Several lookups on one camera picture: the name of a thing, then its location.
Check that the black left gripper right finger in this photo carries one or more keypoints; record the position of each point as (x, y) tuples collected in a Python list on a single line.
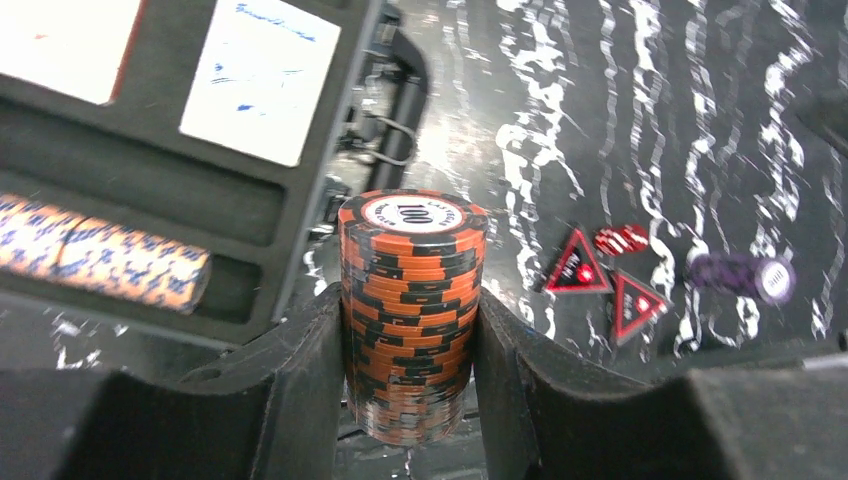
[(546, 413)]

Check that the red dice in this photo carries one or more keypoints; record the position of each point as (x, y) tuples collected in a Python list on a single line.
[(616, 241)]

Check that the red triangular button left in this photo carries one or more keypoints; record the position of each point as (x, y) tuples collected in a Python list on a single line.
[(578, 271)]

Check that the blue playing card deck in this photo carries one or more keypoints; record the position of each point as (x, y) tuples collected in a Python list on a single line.
[(259, 79)]

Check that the black poker set case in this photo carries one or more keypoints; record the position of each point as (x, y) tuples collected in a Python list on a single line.
[(126, 162)]

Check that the orange blue chip row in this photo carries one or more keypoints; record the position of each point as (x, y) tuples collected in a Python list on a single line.
[(58, 245)]

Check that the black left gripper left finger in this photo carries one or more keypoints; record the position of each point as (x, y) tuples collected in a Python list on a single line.
[(268, 410)]

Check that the red triangular button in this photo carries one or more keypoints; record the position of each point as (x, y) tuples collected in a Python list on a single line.
[(578, 271), (635, 305)]

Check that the red playing card deck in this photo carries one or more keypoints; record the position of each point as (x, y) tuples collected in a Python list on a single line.
[(76, 48)]

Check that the red triangular button right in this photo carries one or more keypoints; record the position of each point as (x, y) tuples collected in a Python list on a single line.
[(635, 305)]

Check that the orange black poker chip stack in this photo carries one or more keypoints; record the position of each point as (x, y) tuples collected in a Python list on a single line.
[(412, 264)]

